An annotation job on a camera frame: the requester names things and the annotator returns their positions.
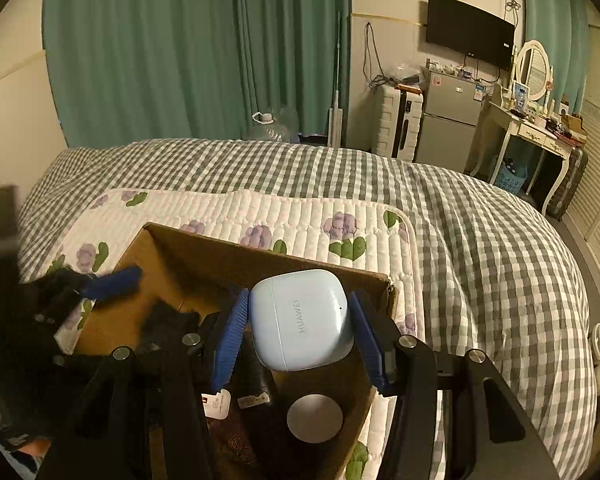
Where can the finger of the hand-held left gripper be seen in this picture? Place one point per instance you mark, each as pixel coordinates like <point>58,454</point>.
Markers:
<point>62,287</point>
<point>115,280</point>

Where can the light blue earbuds case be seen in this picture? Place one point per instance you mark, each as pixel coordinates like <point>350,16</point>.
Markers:
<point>300,320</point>

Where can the narrow light green curtain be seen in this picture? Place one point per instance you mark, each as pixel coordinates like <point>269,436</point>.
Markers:
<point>555,15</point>

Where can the wide green curtain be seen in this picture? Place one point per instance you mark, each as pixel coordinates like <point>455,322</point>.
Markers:
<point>145,50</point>

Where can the silver mini fridge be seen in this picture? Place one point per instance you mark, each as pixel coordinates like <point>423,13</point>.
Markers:
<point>450,120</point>

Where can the white flat mop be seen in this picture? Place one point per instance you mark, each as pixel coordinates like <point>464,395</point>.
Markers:
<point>336,120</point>

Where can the small photo frame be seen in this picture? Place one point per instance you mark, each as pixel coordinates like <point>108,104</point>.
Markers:
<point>520,92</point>

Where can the clear water jug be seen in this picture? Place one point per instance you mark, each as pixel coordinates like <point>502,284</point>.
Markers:
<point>275,127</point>

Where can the dark suitcase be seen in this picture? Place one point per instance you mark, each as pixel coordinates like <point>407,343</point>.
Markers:
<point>570,180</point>

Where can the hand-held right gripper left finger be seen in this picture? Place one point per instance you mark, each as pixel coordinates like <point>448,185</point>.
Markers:
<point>230,340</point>

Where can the black device with white label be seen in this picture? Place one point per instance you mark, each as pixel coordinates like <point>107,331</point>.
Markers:
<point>255,385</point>

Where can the oval white vanity mirror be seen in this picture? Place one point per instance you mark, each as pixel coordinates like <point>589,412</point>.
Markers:
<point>534,67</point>

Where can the white ribbed suitcase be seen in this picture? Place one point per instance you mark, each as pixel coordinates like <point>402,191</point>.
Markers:
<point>395,122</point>

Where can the white quilted floral mat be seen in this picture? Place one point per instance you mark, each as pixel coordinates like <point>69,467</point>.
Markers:
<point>300,220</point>

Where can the black pouch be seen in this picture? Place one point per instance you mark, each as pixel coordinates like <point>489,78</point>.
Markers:
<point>170,317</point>

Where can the clear plastic bag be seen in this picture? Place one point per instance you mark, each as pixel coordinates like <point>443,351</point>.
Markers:
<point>402,74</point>

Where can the black wall television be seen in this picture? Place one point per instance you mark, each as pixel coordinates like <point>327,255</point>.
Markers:
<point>467,30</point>

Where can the small white box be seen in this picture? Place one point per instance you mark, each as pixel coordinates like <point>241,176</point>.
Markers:
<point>219,405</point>

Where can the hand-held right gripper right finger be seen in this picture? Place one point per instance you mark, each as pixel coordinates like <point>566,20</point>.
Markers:
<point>370,340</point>

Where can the white dressing table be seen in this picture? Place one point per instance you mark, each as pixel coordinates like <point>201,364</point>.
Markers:
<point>522,127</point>

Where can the blue laundry basket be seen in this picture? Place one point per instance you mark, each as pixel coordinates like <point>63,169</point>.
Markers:
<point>511,177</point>

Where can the round grey disc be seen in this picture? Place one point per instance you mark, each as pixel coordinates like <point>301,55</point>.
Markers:
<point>314,417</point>

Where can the pink floral wallet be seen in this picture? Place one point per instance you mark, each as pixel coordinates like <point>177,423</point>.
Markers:
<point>235,447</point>

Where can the brown cardboard box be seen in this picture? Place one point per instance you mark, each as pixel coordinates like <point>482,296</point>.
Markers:
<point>190,265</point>

